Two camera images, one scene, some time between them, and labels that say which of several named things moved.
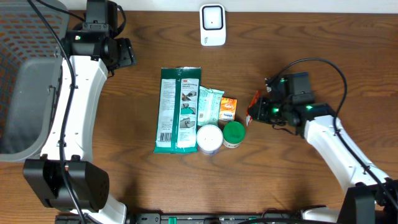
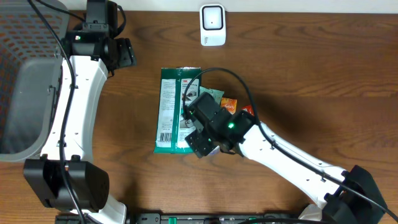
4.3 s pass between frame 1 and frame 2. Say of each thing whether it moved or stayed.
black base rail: stayed
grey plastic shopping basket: stayed
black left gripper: stayed
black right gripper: moved
